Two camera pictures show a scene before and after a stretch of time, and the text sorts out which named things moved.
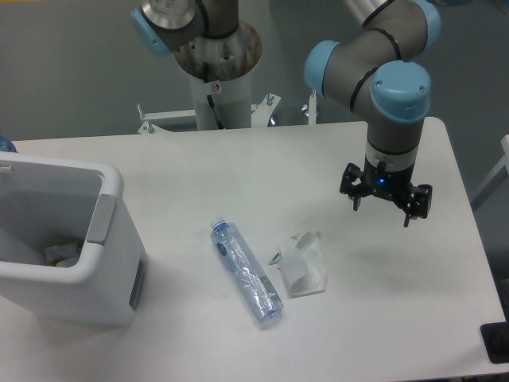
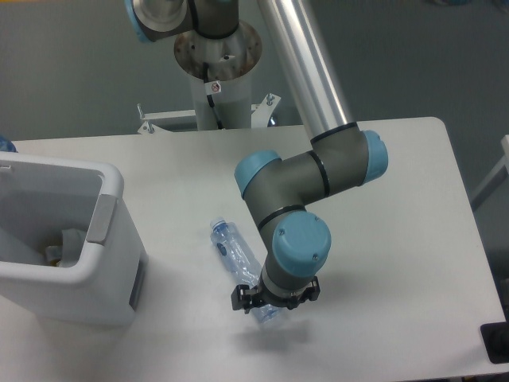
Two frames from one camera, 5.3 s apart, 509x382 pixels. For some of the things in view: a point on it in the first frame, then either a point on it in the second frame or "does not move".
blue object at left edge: (6, 145) does not move
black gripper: (380, 179) -> (243, 298)
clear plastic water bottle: (254, 282) does not move
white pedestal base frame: (260, 114) does not move
